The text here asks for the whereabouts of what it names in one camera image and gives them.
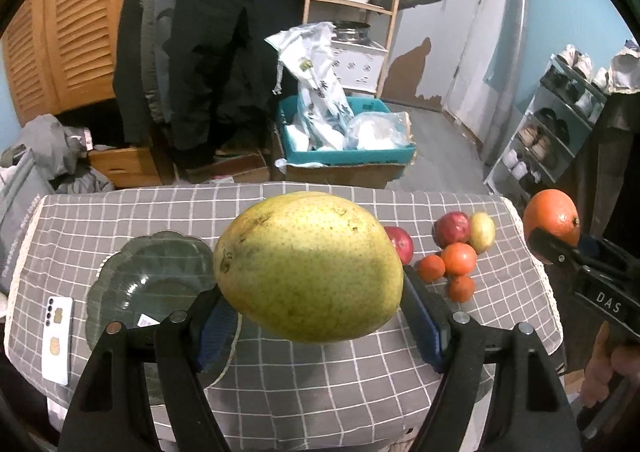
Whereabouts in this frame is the wooden louvered cabinet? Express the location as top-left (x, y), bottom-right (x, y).
top-left (0, 0), bottom-right (151, 128)

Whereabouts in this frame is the orange tangerine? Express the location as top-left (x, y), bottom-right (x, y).
top-left (446, 275), bottom-right (476, 303)
top-left (441, 242), bottom-right (478, 278)
top-left (417, 254), bottom-right (446, 283)

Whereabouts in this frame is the grey shoe rack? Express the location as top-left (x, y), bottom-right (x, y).
top-left (482, 44), bottom-right (616, 198)

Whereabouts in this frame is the green glass plate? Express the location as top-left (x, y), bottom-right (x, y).
top-left (84, 230), bottom-right (243, 405)

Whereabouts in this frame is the white patterned cabinet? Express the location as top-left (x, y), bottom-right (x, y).
top-left (330, 39), bottom-right (390, 98)

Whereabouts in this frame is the grey checked tablecloth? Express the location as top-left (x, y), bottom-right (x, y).
top-left (4, 181), bottom-right (565, 452)

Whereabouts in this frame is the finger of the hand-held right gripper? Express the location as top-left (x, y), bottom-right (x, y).
top-left (577, 236), bottom-right (640, 274)
top-left (530, 227), bottom-right (588, 278)

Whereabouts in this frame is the flat cardboard box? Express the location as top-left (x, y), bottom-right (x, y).
top-left (180, 152), bottom-right (273, 184)

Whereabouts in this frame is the small yellow pear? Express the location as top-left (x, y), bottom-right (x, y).
top-left (469, 212), bottom-right (496, 254)

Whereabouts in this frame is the brown cardboard box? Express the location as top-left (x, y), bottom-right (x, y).
top-left (272, 157), bottom-right (408, 190)

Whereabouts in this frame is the white door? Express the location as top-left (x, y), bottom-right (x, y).
top-left (442, 0), bottom-right (516, 143)

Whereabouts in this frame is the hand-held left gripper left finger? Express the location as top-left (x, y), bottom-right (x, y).
top-left (57, 288), bottom-right (242, 452)

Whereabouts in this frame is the grey fabric bag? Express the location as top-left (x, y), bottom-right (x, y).
top-left (0, 147), bottom-right (56, 298)

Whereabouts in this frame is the pile of grey clothes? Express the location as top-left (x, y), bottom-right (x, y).
top-left (15, 113), bottom-right (116, 194)

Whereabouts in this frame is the grey coat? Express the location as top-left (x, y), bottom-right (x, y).
top-left (141, 0), bottom-right (172, 123)

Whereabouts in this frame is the clear plastic bag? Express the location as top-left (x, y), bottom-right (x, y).
top-left (345, 111), bottom-right (412, 151)

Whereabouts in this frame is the large navel orange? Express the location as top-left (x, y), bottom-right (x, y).
top-left (523, 189), bottom-right (582, 265)

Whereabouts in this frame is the black coat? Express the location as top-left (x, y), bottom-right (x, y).
top-left (112, 0), bottom-right (306, 170)

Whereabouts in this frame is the person's right hand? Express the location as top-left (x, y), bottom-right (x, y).
top-left (582, 324), bottom-right (640, 408)

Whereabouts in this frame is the red apple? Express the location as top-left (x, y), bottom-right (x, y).
top-left (432, 212), bottom-right (472, 249)
top-left (384, 226), bottom-right (415, 267)

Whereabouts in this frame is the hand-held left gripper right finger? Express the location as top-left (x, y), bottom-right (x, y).
top-left (402, 264), bottom-right (583, 452)

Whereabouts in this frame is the steel pot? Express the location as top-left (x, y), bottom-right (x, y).
top-left (332, 21), bottom-right (372, 44)

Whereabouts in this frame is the white smartphone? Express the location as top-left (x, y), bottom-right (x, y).
top-left (42, 296), bottom-right (75, 387)

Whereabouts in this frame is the blue box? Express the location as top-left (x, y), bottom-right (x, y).
top-left (277, 94), bottom-right (417, 168)

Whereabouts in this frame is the wooden drawer box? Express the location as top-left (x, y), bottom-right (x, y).
top-left (87, 146), bottom-right (163, 189)

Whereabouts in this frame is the group of shoes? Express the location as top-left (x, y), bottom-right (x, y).
top-left (502, 44), bottom-right (613, 188)

